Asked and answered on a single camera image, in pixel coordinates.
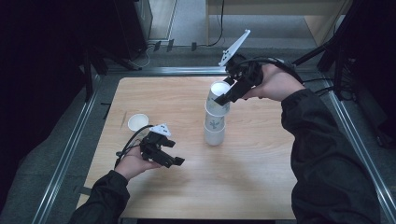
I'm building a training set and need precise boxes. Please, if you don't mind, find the person's left hand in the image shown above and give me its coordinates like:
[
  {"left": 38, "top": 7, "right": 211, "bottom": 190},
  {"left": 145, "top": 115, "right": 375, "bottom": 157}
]
[{"left": 114, "top": 146, "right": 163, "bottom": 182}]

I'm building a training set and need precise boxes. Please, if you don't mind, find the aluminium frame rail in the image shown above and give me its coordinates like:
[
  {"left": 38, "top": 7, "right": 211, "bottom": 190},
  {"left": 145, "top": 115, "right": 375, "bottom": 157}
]
[
  {"left": 31, "top": 74, "right": 101, "bottom": 224},
  {"left": 106, "top": 65, "right": 318, "bottom": 76},
  {"left": 323, "top": 77, "right": 396, "bottom": 224}
]

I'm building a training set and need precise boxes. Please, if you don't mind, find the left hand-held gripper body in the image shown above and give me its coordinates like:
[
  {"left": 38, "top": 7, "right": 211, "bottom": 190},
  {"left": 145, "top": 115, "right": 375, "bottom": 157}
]
[{"left": 139, "top": 123, "right": 173, "bottom": 165}]

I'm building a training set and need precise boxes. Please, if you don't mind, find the light wooden desk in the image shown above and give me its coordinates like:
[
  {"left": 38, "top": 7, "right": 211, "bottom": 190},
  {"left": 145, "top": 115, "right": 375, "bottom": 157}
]
[{"left": 205, "top": 0, "right": 354, "bottom": 48}]

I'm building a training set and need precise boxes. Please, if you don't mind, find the black hanging cable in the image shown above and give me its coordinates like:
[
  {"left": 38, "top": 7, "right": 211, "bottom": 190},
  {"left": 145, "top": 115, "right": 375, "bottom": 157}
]
[{"left": 206, "top": 0, "right": 226, "bottom": 48}]

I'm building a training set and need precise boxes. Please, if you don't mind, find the person's right hand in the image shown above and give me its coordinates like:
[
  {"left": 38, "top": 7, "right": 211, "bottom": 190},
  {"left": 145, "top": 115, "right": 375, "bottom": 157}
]
[{"left": 242, "top": 63, "right": 305, "bottom": 103}]

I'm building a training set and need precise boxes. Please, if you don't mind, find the grey tape strap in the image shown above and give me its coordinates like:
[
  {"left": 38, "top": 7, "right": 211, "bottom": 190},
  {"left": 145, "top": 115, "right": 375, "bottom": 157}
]
[{"left": 74, "top": 185, "right": 94, "bottom": 197}]

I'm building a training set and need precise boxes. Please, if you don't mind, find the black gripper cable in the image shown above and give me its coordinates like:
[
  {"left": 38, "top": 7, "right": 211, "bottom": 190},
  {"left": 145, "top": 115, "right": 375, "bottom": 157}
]
[
  {"left": 239, "top": 57, "right": 304, "bottom": 85},
  {"left": 114, "top": 124, "right": 155, "bottom": 169}
]

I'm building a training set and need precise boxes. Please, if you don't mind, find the black tripod stand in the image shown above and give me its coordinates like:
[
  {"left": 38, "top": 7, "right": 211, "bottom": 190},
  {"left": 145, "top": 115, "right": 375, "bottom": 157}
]
[{"left": 291, "top": 0, "right": 368, "bottom": 67}]

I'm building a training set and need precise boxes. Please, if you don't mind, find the black cabinet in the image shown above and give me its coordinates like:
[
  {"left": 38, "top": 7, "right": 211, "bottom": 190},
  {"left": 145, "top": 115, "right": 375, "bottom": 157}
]
[{"left": 113, "top": 0, "right": 154, "bottom": 61}]

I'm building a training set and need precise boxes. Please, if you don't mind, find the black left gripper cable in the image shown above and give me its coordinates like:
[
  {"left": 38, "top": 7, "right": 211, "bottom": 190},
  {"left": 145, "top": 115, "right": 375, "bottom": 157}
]
[{"left": 114, "top": 124, "right": 155, "bottom": 169}]

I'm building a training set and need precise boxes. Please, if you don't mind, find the black metal stand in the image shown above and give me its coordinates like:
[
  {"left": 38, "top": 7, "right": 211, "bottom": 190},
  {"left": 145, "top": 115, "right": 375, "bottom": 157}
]
[{"left": 81, "top": 46, "right": 144, "bottom": 104}]

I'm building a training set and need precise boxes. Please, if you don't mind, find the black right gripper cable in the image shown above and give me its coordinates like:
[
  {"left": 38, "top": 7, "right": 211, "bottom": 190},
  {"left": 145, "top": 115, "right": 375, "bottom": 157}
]
[{"left": 239, "top": 57, "right": 304, "bottom": 85}]

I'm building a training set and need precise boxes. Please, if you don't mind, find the black curtain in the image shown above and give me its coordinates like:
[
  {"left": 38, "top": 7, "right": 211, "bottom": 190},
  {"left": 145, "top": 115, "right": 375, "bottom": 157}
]
[
  {"left": 0, "top": 0, "right": 116, "bottom": 213},
  {"left": 351, "top": 0, "right": 396, "bottom": 147}
]

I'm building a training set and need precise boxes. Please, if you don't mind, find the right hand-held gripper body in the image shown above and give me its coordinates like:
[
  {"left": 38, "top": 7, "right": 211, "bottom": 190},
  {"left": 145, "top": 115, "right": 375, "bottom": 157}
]
[{"left": 219, "top": 29, "right": 265, "bottom": 89}]

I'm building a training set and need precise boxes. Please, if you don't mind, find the white paper cup leafy print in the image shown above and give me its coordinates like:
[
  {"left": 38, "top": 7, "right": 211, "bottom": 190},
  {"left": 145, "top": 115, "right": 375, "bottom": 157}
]
[
  {"left": 203, "top": 120, "right": 227, "bottom": 147},
  {"left": 205, "top": 80, "right": 233, "bottom": 117},
  {"left": 204, "top": 104, "right": 227, "bottom": 132},
  {"left": 127, "top": 113, "right": 151, "bottom": 140}
]

